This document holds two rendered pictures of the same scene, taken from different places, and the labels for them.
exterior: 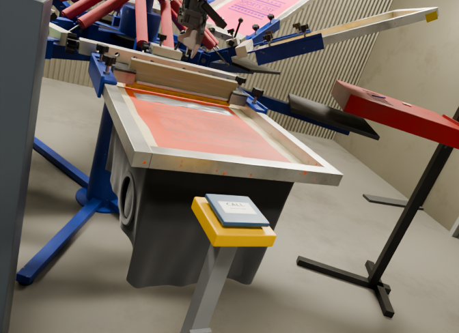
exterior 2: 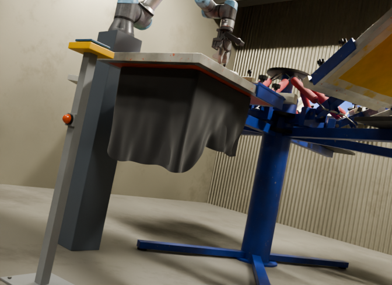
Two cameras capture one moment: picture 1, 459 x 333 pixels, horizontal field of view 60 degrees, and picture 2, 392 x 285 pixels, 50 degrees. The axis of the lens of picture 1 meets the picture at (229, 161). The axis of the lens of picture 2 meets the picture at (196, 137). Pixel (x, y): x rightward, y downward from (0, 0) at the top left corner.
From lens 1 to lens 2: 1.95 m
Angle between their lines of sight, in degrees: 69
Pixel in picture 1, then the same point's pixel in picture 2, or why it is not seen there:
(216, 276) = (80, 78)
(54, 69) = (331, 228)
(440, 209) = not seen: outside the picture
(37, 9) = (115, 32)
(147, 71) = not seen: hidden behind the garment
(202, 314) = (74, 103)
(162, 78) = not seen: hidden behind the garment
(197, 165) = (119, 56)
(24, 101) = (107, 70)
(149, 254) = (117, 132)
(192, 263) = (137, 143)
